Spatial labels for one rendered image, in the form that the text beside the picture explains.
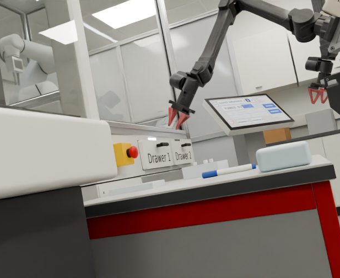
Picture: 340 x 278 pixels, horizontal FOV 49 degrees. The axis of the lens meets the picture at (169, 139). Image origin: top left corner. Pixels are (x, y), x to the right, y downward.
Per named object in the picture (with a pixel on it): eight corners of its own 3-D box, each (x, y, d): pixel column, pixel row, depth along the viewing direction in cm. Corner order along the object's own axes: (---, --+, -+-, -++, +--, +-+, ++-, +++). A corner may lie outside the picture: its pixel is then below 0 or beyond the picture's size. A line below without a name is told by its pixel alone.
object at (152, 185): (165, 185, 103) (164, 178, 103) (153, 188, 94) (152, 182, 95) (124, 192, 107) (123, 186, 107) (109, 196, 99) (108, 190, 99)
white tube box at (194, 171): (229, 171, 120) (227, 159, 120) (219, 174, 113) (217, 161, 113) (195, 177, 126) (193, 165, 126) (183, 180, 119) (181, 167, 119)
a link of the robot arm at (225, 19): (232, -6, 163) (238, 14, 171) (220, -4, 166) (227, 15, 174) (201, 69, 144) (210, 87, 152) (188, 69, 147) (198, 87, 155)
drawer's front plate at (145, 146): (173, 165, 163) (168, 140, 164) (147, 169, 136) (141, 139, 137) (170, 166, 164) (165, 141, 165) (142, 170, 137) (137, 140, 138)
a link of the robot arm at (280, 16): (238, -18, 166) (244, 0, 174) (216, 1, 165) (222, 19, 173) (318, 11, 136) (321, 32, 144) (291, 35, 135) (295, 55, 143)
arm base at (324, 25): (336, 15, 128) (351, 20, 136) (315, 10, 134) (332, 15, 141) (325, 41, 132) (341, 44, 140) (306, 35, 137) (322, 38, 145)
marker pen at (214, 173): (256, 169, 95) (255, 162, 95) (256, 169, 93) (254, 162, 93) (203, 178, 98) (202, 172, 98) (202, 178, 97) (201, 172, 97)
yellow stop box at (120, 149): (136, 163, 121) (133, 142, 122) (127, 164, 114) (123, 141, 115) (123, 166, 123) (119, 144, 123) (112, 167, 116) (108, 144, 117)
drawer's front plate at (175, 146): (193, 162, 193) (189, 141, 194) (175, 165, 166) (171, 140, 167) (190, 162, 194) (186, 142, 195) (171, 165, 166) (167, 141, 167)
